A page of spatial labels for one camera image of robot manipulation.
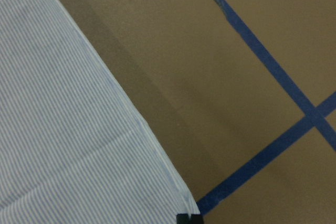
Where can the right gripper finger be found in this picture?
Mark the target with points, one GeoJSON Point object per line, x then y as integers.
{"type": "Point", "coordinates": [189, 219]}

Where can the light blue striped shirt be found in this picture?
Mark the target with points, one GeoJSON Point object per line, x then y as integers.
{"type": "Point", "coordinates": [74, 149]}

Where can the blue tape grid lines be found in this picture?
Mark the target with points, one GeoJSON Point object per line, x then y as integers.
{"type": "Point", "coordinates": [267, 109]}

